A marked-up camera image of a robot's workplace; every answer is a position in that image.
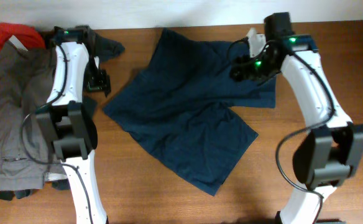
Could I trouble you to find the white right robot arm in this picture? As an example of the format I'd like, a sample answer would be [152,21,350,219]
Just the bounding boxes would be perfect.
[230,12,363,224]

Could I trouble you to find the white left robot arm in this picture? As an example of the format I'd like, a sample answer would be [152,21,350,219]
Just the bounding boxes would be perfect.
[35,26,111,223]

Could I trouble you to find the navy blue shorts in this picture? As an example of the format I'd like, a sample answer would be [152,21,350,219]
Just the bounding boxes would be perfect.
[103,29,276,195]

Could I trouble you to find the red garment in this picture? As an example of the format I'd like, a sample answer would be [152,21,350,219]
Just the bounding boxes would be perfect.
[0,22,45,50]

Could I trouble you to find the dark green black garment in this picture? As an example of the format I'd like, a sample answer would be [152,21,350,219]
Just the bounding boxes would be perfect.
[0,26,126,201]

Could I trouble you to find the grey trousers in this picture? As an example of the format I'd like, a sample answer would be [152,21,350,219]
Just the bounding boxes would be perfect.
[0,43,65,191]

